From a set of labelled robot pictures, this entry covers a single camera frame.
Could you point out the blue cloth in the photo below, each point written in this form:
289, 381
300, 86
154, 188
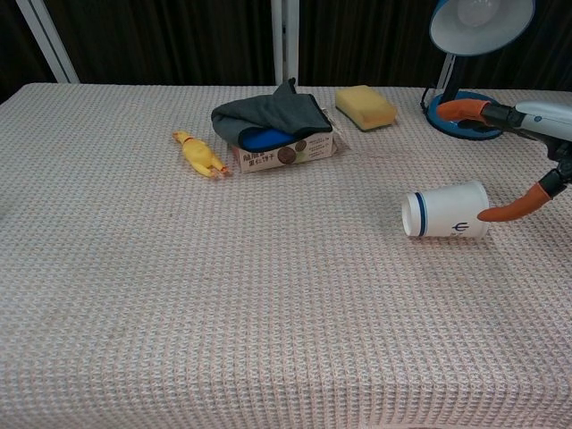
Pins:
263, 138

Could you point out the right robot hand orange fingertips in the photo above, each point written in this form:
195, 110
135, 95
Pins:
536, 118

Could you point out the pink waffle-weave tablecloth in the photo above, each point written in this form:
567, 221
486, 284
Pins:
223, 290

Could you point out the grey microfibre cloth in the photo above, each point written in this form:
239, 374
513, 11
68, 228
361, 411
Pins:
268, 109

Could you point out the white upright frame post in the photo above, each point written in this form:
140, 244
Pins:
284, 40

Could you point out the dark curtain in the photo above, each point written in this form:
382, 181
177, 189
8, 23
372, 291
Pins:
156, 36

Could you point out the white slanted frame post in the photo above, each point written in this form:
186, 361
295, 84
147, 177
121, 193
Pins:
49, 40

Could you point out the yellow rubber chicken toy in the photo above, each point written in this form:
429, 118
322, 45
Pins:
199, 154

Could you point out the printed cookie box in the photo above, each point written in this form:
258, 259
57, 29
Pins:
313, 149

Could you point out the white paper cup blue stripe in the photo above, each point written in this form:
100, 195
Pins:
447, 214

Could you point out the blue desk lamp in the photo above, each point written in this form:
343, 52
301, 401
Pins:
482, 27

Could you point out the yellow sponge green scouring pad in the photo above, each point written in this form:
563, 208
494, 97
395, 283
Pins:
364, 105

